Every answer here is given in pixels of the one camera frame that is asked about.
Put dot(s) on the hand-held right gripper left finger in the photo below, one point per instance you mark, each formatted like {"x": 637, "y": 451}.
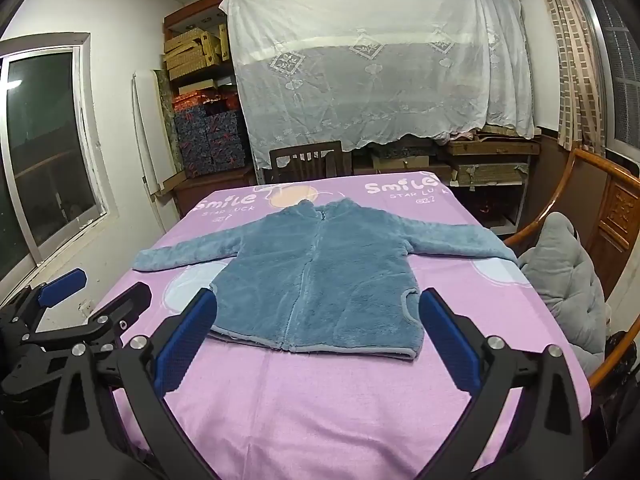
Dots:
{"x": 185, "y": 345}

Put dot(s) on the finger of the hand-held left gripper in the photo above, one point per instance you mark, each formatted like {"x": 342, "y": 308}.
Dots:
{"x": 125, "y": 302}
{"x": 62, "y": 287}

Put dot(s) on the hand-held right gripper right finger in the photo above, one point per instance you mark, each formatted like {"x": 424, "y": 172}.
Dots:
{"x": 450, "y": 345}

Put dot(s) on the blue fleece jacket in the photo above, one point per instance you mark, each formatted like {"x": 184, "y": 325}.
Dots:
{"x": 320, "y": 280}

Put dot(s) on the low wooden cabinet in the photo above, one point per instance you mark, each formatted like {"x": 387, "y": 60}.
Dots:
{"x": 210, "y": 192}

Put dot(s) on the pink printed bed sheet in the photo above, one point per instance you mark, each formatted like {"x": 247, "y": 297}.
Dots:
{"x": 325, "y": 410}

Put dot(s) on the white boards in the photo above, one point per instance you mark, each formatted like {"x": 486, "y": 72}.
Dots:
{"x": 145, "y": 135}

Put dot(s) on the black shiny bag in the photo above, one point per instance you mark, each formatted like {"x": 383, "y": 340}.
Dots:
{"x": 622, "y": 355}

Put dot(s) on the stack of blue patterned boxes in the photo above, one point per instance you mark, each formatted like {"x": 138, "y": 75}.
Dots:
{"x": 210, "y": 140}

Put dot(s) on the green patterned panel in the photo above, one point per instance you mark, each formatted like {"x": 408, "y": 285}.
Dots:
{"x": 167, "y": 120}

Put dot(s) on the stack of flat woven cases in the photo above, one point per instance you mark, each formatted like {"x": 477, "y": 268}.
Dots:
{"x": 490, "y": 160}

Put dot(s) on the orange patterned box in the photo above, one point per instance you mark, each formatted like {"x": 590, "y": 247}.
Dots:
{"x": 200, "y": 100}

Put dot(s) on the orange-brown wooden armchair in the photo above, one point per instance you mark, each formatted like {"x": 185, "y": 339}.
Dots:
{"x": 620, "y": 205}

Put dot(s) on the dark wooden chair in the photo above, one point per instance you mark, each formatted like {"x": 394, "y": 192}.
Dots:
{"x": 305, "y": 160}

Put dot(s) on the white lace cloth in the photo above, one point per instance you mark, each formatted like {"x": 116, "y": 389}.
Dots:
{"x": 375, "y": 85}

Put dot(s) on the beige checked curtain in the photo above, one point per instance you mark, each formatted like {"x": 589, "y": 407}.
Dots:
{"x": 575, "y": 70}

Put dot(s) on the window with mesh screen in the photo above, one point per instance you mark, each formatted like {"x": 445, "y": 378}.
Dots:
{"x": 622, "y": 75}

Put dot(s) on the white wall socket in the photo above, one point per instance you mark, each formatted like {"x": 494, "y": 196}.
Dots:
{"x": 86, "y": 307}

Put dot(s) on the sliding window with white frame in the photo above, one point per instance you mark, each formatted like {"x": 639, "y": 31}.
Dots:
{"x": 45, "y": 145}

